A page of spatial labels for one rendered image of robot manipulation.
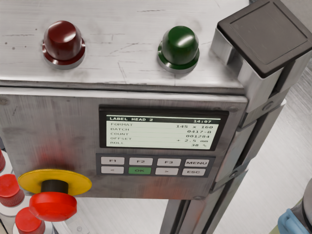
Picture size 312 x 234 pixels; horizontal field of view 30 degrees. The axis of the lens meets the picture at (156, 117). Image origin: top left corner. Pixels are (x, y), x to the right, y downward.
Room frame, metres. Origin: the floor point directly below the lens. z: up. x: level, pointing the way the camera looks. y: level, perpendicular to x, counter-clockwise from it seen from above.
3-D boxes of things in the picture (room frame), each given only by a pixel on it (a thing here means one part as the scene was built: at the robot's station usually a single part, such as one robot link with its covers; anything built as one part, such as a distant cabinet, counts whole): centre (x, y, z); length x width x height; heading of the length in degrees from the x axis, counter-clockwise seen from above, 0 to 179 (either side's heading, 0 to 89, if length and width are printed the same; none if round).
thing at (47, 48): (0.20, 0.06, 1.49); 0.03 x 0.03 x 0.02
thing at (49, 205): (0.15, 0.07, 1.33); 0.04 x 0.03 x 0.04; 98
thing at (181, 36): (0.21, -0.01, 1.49); 0.03 x 0.03 x 0.02
